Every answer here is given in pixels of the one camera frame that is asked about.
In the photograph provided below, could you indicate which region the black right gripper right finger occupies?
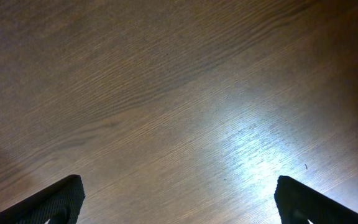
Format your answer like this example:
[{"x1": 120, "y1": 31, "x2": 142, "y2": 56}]
[{"x1": 274, "y1": 175, "x2": 358, "y2": 224}]

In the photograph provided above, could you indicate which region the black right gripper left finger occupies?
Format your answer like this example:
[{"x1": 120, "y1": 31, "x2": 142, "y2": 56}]
[{"x1": 0, "y1": 174, "x2": 85, "y2": 224}]

